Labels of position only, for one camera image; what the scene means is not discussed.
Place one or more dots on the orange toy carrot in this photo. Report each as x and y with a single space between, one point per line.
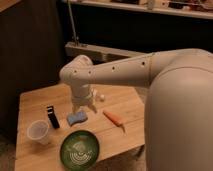
114 119

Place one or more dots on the green patterned bowl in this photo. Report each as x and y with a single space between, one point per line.
79 151

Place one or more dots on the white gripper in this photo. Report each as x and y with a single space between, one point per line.
82 96

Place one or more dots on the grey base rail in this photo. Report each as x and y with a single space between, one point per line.
98 53

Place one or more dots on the wooden table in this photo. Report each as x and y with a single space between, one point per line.
115 127

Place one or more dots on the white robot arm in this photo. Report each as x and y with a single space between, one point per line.
179 105

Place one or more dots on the metal stand pole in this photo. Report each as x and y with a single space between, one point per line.
75 37

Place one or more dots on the blue sponge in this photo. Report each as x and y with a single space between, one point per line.
79 117

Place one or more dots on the white plastic bottle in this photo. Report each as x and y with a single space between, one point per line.
98 96

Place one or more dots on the black rectangular block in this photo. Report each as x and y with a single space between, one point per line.
52 117

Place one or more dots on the wall shelf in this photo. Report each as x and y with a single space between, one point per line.
202 9

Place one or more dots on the clear plastic cup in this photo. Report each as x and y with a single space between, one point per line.
38 131

